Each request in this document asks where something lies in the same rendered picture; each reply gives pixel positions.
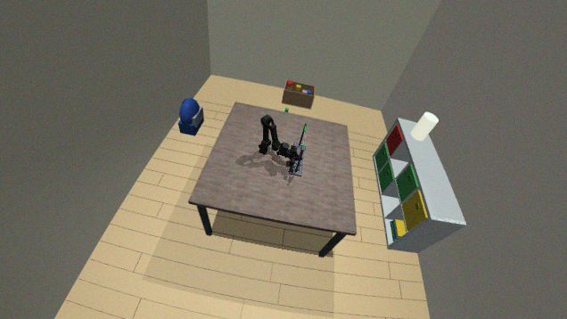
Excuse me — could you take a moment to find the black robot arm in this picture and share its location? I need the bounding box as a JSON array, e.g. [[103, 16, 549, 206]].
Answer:
[[259, 114, 297, 156]]

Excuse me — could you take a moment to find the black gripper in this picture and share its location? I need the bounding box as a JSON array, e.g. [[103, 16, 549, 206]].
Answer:
[[284, 151, 299, 166]]

